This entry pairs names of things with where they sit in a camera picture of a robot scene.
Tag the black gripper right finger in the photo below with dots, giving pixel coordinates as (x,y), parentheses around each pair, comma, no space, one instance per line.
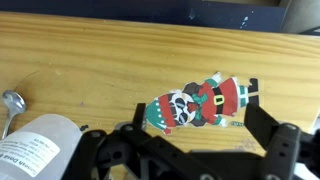
(260,126)

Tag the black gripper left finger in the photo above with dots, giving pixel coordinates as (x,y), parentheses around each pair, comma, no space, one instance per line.
(141,115)

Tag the translucent plastic cup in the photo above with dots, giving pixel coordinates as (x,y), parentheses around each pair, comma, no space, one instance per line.
(33,150)

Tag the metal spoon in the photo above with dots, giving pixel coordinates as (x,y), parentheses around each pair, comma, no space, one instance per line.
(13,103)

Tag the Santa elf sticker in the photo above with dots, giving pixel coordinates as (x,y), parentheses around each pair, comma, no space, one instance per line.
(200,103)

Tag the wooden table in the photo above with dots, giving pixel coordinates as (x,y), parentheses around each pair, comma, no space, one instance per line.
(100,66)

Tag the dark rug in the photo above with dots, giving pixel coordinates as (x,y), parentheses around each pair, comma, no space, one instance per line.
(100,10)

